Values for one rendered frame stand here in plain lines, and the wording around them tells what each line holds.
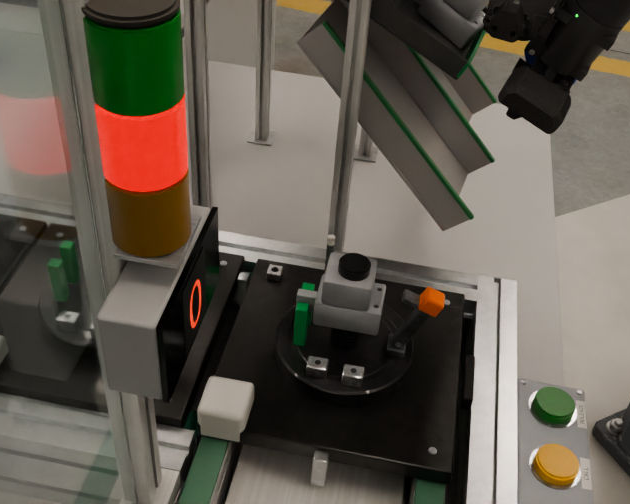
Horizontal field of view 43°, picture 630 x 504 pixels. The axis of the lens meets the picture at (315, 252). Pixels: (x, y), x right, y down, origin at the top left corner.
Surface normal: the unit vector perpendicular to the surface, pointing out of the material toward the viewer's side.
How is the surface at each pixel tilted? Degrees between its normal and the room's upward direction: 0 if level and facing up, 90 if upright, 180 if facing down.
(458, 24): 86
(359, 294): 90
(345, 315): 90
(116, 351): 90
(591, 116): 0
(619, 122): 0
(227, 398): 0
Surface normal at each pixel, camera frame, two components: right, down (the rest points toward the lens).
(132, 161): -0.09, 0.66
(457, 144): -0.35, 0.60
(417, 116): 0.70, -0.33
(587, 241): 0.07, -0.75
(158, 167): 0.48, 0.60
